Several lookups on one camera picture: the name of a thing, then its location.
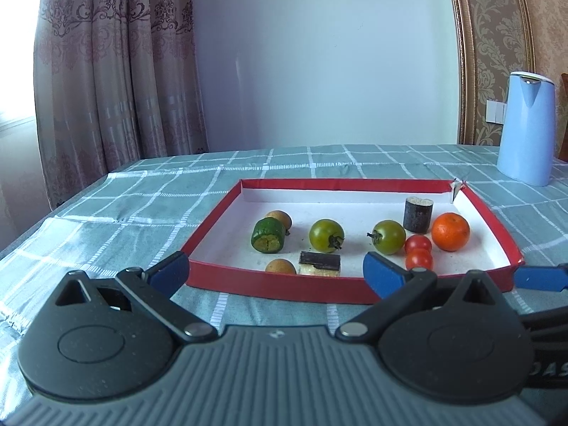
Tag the green tomato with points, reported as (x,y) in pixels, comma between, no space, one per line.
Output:
(326,233)
(390,237)

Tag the orange tangerine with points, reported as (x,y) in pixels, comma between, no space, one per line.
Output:
(450,232)

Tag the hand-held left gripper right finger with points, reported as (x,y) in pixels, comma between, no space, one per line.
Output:
(384,275)

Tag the gold wall panel frame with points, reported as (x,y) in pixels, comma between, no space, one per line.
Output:
(463,53)

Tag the red cherry tomato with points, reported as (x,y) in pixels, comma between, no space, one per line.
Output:
(420,261)
(418,244)

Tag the red-rimmed white cardboard tray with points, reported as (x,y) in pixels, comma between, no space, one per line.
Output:
(355,206)

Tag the pink patterned curtain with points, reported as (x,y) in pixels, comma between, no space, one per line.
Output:
(111,75)

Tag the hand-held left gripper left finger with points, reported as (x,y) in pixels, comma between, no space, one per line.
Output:
(171,273)

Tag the dark-skinned sugarcane piece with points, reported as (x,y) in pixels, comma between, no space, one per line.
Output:
(417,217)

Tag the round tan longan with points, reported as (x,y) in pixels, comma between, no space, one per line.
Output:
(280,218)
(280,267)

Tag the bright window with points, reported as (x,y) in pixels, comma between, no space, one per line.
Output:
(15,88)

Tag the light blue electric kettle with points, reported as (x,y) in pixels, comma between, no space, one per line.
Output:
(526,142)

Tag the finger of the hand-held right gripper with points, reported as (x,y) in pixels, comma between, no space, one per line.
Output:
(541,278)

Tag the white wall switch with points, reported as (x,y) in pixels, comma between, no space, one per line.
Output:
(496,112)

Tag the green cucumber chunk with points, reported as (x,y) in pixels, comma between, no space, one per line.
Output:
(266,233)

